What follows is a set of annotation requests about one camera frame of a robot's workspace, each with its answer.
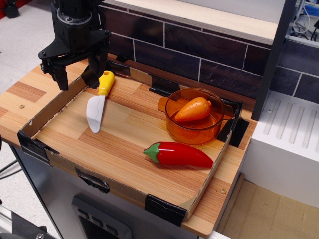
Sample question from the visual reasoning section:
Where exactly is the black cable on floor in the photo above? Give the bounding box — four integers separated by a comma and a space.
0, 159, 23, 180

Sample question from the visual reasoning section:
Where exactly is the grey oven control panel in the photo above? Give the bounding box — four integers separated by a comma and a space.
72, 197, 133, 239

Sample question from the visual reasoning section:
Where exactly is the white toy sink drainer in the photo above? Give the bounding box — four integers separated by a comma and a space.
242, 91, 319, 206

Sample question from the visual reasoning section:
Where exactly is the red toy chili pepper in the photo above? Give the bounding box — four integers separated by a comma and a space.
143, 142, 213, 168

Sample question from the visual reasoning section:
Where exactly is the dark grey cabinet post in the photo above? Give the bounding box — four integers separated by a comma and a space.
251, 0, 297, 121

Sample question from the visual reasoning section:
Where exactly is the orange transparent plastic pot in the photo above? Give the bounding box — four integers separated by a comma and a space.
158, 88, 235, 145

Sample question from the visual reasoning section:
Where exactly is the toy knife yellow handle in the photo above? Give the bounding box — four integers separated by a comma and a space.
86, 71, 115, 133

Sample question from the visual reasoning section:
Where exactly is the orange toy carrot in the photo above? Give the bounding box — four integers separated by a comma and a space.
175, 97, 212, 122

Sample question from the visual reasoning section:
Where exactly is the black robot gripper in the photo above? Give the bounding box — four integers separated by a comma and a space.
39, 0, 111, 90

